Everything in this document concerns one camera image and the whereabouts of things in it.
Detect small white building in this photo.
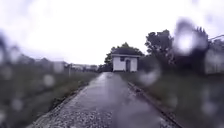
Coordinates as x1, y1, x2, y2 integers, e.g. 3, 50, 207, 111
110, 53, 141, 73

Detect dark tree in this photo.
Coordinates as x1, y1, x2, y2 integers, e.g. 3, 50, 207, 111
103, 41, 146, 66

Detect wet grey concrete path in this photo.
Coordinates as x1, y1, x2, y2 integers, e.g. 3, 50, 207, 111
27, 71, 178, 128

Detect row of distant buildings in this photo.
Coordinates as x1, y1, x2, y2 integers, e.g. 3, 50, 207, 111
13, 55, 100, 75

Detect group of dark trees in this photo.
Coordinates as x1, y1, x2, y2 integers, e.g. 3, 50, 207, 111
137, 27, 224, 74

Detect dark kerb strip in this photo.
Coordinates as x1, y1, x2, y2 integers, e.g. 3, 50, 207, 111
127, 81, 185, 128

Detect grass verge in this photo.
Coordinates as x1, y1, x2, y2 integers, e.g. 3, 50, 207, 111
119, 71, 224, 128

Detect grass field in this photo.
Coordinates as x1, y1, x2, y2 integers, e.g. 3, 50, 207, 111
0, 69, 100, 128

